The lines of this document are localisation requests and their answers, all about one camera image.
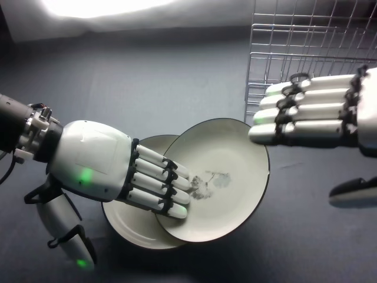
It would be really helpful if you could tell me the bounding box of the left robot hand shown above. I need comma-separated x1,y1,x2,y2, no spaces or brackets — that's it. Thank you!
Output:
23,119,191,272

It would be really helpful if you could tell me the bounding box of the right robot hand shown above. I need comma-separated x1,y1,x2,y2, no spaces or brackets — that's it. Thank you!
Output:
248,65,377,209

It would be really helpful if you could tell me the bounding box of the white plate black rim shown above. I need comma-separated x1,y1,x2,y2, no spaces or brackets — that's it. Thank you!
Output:
101,134,189,251

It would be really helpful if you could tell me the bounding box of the white plate with grey smudge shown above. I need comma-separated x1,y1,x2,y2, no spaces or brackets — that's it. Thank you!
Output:
154,117,272,244

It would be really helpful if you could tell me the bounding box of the grey table cloth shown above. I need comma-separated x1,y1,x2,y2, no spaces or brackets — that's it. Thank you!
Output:
0,25,377,283

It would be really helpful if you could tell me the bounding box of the metal wire dish rack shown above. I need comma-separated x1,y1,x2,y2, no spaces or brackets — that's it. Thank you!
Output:
243,0,377,124

